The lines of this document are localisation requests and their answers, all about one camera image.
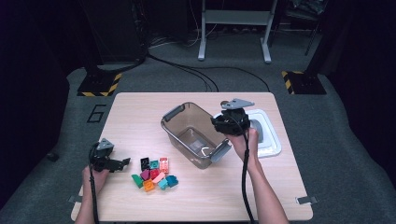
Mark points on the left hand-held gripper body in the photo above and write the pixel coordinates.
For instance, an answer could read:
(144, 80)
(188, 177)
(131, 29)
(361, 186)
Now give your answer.
(101, 158)

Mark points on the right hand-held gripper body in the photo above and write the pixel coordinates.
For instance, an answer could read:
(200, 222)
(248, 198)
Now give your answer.
(235, 123)

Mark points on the clear brown storage box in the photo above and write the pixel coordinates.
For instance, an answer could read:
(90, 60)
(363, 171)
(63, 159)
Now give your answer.
(199, 119)

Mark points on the black toy block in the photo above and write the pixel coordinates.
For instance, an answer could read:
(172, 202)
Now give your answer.
(144, 163)

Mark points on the green toy block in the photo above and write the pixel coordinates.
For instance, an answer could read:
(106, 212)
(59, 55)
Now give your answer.
(137, 180)

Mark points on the magenta toy block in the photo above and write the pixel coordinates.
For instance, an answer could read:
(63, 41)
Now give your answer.
(145, 174)

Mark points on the teal toy block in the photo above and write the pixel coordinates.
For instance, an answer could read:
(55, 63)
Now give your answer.
(154, 164)

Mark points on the red toy block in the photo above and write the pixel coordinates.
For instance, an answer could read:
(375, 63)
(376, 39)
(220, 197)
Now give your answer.
(154, 173)

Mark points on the orange toy block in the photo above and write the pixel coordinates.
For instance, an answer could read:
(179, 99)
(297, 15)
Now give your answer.
(148, 185)

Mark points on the pink toy block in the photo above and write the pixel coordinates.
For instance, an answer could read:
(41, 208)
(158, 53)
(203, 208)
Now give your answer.
(158, 177)

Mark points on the salmon printed toy block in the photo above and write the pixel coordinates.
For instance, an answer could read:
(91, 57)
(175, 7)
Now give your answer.
(164, 165)

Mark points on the light turquoise toy block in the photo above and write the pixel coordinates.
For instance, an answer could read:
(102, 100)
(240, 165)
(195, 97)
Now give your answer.
(163, 184)

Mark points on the blue toy block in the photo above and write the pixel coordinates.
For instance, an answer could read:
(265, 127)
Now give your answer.
(172, 180)

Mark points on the person's left hand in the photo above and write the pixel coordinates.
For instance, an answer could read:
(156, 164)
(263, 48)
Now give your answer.
(98, 180)

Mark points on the person's right hand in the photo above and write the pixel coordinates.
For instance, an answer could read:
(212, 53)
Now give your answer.
(241, 146)

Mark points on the grey metal table clip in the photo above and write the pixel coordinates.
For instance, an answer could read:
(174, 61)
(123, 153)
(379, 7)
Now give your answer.
(306, 200)
(74, 199)

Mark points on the small black floor object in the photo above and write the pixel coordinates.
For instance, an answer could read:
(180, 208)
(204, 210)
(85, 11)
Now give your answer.
(52, 156)

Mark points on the dark curtain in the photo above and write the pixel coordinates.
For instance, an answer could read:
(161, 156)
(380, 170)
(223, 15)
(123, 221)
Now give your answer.
(367, 93)
(31, 93)

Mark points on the black equipment case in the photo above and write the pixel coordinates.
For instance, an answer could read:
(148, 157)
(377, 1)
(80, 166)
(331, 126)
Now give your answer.
(121, 31)

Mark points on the dark metal chair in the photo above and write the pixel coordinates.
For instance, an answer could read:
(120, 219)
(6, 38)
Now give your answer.
(305, 9)

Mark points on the black yellow striped base plate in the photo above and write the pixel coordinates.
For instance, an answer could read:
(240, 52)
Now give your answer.
(98, 84)
(306, 84)

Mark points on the black stand post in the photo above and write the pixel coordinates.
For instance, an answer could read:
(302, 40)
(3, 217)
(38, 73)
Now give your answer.
(317, 53)
(93, 62)

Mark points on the white metal stand frame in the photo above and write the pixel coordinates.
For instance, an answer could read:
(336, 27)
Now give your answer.
(236, 17)

